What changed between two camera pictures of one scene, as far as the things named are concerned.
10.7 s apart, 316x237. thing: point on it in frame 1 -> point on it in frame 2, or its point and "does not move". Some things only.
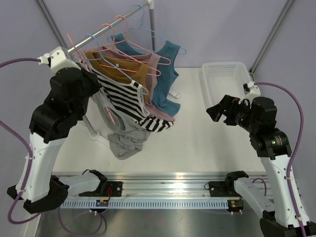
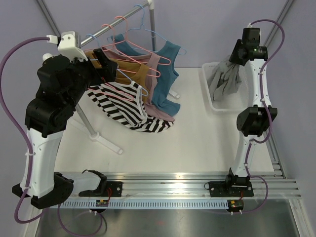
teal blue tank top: [166, 74] does not move
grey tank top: [125, 138] -> [225, 79]
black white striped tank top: [128, 97] does not move
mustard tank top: [111, 67] does not move
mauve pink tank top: [152, 60] does not move
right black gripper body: [228, 111] -> [235, 53]
